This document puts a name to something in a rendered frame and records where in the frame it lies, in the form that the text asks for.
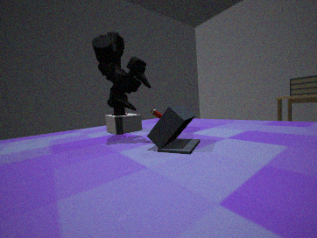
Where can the grey square panel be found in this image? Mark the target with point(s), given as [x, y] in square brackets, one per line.
[165, 132]

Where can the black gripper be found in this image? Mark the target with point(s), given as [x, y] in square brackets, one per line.
[121, 80]

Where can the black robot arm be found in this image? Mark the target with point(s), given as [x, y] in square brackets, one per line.
[108, 51]

